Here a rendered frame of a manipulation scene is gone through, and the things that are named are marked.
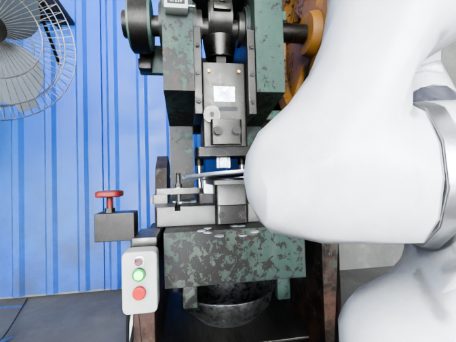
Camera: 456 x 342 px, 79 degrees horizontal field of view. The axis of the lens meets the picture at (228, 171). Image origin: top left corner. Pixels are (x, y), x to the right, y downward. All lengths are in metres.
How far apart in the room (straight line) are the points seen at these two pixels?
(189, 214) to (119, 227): 0.21
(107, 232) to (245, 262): 0.37
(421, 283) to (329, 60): 0.18
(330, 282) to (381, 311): 0.58
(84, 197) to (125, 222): 1.46
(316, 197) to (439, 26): 0.12
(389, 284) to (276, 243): 0.56
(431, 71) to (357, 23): 0.46
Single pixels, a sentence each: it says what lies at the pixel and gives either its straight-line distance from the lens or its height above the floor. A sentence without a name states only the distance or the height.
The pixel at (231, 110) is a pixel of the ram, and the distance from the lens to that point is 0.94.
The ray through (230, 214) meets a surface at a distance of 0.82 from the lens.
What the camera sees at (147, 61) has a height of 1.23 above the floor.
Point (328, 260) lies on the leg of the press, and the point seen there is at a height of 0.56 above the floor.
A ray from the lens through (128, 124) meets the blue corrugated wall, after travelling 2.19.
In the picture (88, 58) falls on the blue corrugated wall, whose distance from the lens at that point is 2.39.
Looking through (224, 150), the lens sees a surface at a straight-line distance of 0.93.
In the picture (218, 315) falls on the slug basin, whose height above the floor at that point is 0.37.
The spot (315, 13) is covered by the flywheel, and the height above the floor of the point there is 1.37.
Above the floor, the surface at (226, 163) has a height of 0.84.
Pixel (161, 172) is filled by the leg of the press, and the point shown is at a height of 0.82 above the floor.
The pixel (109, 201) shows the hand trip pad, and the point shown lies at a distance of 0.77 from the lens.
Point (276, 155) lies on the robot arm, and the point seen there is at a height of 0.80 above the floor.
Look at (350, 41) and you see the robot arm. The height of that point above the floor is 0.87.
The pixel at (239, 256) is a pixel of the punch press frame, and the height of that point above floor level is 0.57.
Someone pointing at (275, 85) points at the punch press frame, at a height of 1.08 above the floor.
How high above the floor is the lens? 0.78
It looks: 2 degrees up
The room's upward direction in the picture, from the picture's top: 2 degrees counter-clockwise
